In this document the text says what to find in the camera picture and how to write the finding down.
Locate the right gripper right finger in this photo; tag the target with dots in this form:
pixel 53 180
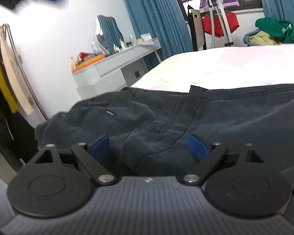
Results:
pixel 209 156

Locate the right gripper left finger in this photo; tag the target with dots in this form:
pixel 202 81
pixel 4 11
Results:
pixel 89 156

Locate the black hooded jacket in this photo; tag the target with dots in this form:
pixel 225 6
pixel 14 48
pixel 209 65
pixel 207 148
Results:
pixel 149 130

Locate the orange tray of toiletries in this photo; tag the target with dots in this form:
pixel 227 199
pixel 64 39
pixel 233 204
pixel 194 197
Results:
pixel 83 60

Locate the white dressing table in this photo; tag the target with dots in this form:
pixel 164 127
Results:
pixel 116 71

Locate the wavy vanity mirror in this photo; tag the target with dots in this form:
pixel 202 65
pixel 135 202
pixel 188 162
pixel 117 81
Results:
pixel 108 33

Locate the left blue curtain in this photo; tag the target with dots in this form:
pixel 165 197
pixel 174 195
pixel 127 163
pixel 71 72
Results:
pixel 162 19

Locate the yellow-green fuzzy garment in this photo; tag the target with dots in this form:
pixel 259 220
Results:
pixel 263 39

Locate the red cloth on rack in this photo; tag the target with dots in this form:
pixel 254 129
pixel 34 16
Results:
pixel 232 21

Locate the green sweatshirt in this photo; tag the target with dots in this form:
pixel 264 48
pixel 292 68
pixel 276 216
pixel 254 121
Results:
pixel 282 30

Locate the clothes rail with garments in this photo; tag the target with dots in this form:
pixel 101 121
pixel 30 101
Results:
pixel 18 143

